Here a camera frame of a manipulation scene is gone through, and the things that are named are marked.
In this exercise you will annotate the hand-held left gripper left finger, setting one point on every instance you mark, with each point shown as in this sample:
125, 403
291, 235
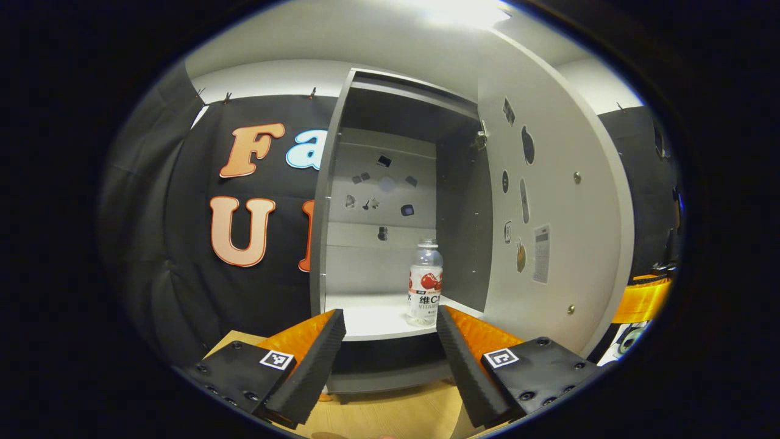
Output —
314, 372

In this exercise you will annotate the clear bottle with red label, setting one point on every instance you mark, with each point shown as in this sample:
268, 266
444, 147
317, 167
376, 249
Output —
425, 292

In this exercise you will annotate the white plastic device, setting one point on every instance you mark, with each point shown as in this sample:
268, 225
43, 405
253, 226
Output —
627, 341

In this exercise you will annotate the black backdrop cloth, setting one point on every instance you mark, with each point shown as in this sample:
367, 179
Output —
183, 244

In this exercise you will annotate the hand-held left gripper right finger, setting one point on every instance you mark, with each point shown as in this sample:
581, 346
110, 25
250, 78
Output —
469, 378

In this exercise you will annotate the ceiling light panel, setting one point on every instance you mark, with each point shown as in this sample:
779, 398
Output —
463, 12

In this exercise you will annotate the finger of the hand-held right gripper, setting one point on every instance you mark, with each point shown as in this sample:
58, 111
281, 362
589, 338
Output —
640, 299

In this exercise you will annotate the metal door hinge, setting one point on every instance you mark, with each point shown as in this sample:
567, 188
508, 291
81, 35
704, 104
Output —
481, 139

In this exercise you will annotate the row of black cloth clips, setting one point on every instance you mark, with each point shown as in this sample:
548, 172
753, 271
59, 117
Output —
227, 97

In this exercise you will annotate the grey cabinet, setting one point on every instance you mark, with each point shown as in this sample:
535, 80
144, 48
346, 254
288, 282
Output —
390, 268

